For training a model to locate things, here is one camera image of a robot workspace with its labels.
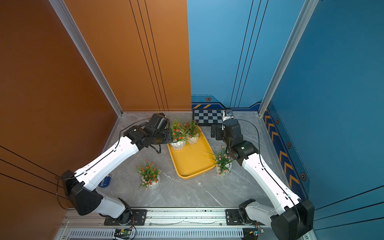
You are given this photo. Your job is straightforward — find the potted plant orange flowers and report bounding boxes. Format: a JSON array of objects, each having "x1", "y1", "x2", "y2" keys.
[{"x1": 171, "y1": 120, "x2": 187, "y2": 151}]

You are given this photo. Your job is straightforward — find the potted plant pink flowers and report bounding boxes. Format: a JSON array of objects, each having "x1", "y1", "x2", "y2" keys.
[{"x1": 214, "y1": 147, "x2": 234, "y2": 177}]

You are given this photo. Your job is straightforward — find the yellow plastic tray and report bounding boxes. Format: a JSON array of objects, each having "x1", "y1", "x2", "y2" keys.
[{"x1": 168, "y1": 128, "x2": 216, "y2": 180}]

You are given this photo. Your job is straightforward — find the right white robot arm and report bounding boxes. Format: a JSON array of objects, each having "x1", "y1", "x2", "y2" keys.
[{"x1": 211, "y1": 119, "x2": 315, "y2": 240}]

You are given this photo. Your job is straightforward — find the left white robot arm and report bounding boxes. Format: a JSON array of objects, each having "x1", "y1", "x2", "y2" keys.
[{"x1": 60, "y1": 113, "x2": 172, "y2": 225}]

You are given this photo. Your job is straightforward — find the black white checkerboard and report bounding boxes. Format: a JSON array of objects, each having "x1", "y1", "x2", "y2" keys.
[{"x1": 193, "y1": 109, "x2": 224, "y2": 126}]

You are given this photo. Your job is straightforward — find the blue object on floor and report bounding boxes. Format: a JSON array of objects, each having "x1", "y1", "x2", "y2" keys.
[{"x1": 99, "y1": 175, "x2": 111, "y2": 188}]

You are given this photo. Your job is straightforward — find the green circuit board right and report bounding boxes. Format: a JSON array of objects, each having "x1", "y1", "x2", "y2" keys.
[{"x1": 241, "y1": 228, "x2": 265, "y2": 240}]

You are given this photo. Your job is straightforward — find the green circuit board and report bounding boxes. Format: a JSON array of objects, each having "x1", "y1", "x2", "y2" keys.
[
  {"x1": 241, "y1": 228, "x2": 265, "y2": 240},
  {"x1": 113, "y1": 229, "x2": 134, "y2": 240}
]

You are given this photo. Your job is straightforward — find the green circuit board left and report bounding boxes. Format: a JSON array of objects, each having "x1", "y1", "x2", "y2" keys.
[{"x1": 113, "y1": 229, "x2": 134, "y2": 240}]

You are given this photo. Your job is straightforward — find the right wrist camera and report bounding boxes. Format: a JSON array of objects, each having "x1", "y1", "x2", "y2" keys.
[{"x1": 222, "y1": 109, "x2": 234, "y2": 122}]

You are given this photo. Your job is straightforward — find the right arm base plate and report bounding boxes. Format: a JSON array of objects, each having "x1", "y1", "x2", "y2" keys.
[{"x1": 225, "y1": 209, "x2": 250, "y2": 226}]

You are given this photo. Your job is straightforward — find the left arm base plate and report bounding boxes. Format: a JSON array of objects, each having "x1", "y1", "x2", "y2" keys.
[{"x1": 104, "y1": 209, "x2": 148, "y2": 227}]

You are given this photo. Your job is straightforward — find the aluminium front rail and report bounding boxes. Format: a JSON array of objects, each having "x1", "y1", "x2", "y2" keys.
[{"x1": 55, "y1": 207, "x2": 277, "y2": 240}]

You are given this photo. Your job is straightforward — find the right aluminium corner post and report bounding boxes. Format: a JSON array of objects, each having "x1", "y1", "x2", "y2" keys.
[{"x1": 258, "y1": 0, "x2": 319, "y2": 117}]

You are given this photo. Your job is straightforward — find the aluminium corner post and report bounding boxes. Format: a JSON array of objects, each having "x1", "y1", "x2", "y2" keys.
[
  {"x1": 258, "y1": 0, "x2": 319, "y2": 117},
  {"x1": 49, "y1": 0, "x2": 123, "y2": 117}
]

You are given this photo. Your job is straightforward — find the left aluminium corner post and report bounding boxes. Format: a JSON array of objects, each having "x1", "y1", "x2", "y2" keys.
[{"x1": 49, "y1": 0, "x2": 123, "y2": 117}]

